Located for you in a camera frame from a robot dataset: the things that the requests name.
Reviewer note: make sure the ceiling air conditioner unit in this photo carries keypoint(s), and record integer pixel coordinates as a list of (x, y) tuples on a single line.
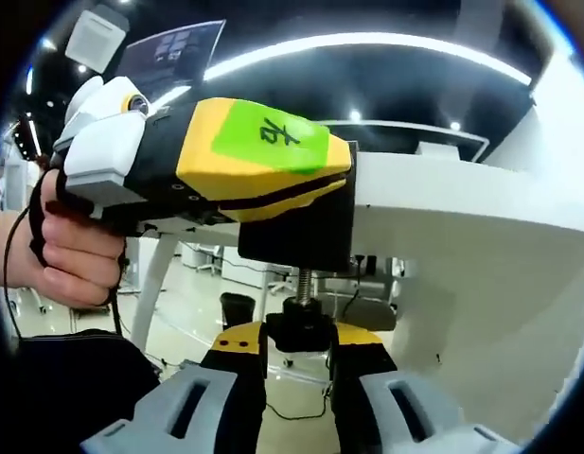
[(95, 35)]

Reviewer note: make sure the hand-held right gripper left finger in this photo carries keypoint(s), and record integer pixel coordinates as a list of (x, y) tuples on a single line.
[(149, 416)]

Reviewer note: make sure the hanging dark display screen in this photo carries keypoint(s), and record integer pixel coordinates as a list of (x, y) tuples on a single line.
[(178, 52)]

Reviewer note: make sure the curved ceiling light strip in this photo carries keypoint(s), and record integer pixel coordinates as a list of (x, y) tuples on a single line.
[(367, 38)]

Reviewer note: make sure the person's black trouser leg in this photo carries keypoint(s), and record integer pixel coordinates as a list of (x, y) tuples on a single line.
[(83, 369)]

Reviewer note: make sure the black waste bin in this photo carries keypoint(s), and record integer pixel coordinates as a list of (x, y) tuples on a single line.
[(237, 309)]

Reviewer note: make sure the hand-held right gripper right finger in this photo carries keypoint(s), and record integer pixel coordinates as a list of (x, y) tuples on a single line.
[(447, 421)]

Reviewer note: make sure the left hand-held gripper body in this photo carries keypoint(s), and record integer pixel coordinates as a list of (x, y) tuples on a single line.
[(107, 99)]

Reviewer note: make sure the white desk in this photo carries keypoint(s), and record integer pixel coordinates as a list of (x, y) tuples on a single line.
[(462, 189)]

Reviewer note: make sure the black fixed fixture clamp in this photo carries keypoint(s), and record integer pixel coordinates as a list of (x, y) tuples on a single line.
[(296, 246)]

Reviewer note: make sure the person's left hand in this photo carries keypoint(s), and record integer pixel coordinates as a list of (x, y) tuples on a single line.
[(78, 255)]

